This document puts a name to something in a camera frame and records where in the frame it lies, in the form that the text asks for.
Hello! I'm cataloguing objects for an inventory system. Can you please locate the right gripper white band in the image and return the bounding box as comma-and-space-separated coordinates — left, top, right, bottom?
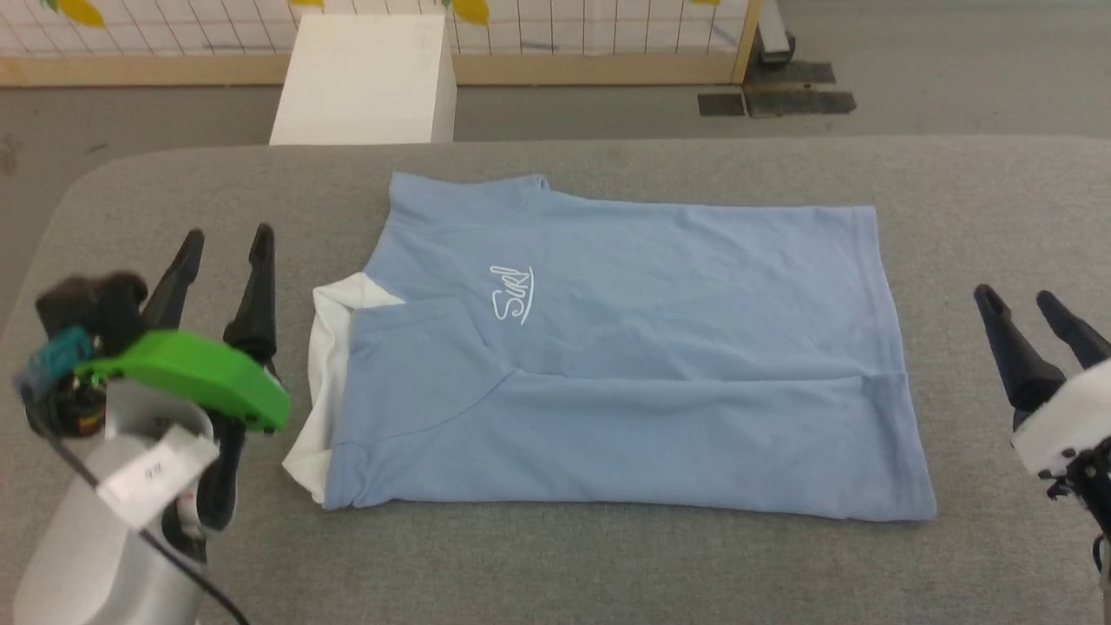
973, 284, 1111, 523

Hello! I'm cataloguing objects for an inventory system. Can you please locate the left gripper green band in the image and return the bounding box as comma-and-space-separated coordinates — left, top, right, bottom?
74, 222, 293, 536

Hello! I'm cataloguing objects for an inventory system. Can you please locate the light blue white T-shirt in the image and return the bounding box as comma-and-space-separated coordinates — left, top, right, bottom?
281, 170, 939, 524

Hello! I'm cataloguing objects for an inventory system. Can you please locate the white paper label tape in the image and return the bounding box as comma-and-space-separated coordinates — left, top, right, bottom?
94, 424, 220, 532

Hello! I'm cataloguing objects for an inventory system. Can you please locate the white box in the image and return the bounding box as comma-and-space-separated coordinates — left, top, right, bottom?
268, 12, 459, 147

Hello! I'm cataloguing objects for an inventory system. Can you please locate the lemon print partition screen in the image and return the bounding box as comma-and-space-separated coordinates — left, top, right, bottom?
0, 0, 766, 89

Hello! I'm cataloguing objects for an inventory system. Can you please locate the grey metal screen foot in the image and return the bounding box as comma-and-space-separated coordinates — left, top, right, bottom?
753, 0, 797, 68

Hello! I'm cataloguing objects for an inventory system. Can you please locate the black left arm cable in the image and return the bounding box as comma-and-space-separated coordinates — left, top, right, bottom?
13, 328, 254, 625

